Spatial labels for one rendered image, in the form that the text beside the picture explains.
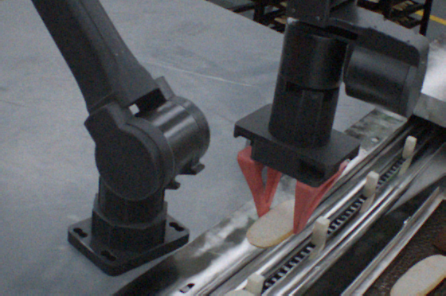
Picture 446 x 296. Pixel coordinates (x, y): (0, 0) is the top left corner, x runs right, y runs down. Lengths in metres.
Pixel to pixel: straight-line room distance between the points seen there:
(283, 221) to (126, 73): 0.21
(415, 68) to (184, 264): 0.31
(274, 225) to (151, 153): 0.13
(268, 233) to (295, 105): 0.13
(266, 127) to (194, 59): 0.66
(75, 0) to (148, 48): 0.61
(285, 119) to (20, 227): 0.36
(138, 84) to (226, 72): 0.55
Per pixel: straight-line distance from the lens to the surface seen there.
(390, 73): 0.63
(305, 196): 0.69
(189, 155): 0.79
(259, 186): 0.73
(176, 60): 1.34
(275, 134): 0.69
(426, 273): 0.77
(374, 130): 1.12
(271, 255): 0.84
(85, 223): 0.87
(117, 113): 0.76
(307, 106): 0.67
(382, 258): 0.80
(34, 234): 0.88
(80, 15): 0.78
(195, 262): 0.79
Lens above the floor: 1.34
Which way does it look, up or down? 27 degrees down
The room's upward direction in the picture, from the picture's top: 9 degrees clockwise
